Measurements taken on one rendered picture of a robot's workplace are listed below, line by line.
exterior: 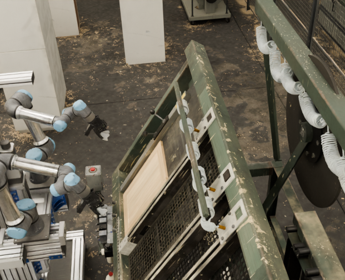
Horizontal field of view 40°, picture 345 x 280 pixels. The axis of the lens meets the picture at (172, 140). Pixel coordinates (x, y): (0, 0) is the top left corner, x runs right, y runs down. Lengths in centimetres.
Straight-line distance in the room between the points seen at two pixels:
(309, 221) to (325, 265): 23
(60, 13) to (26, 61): 271
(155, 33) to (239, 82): 139
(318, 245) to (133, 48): 528
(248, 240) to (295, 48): 113
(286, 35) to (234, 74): 403
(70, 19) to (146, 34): 165
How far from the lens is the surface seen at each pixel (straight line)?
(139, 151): 364
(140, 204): 320
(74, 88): 663
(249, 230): 192
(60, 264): 411
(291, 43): 265
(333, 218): 474
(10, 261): 326
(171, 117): 318
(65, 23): 807
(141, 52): 697
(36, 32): 524
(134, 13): 672
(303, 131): 254
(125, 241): 309
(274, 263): 183
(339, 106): 216
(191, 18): 808
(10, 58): 541
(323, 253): 206
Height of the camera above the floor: 336
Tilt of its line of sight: 38 degrees down
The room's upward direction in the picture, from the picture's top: 3 degrees counter-clockwise
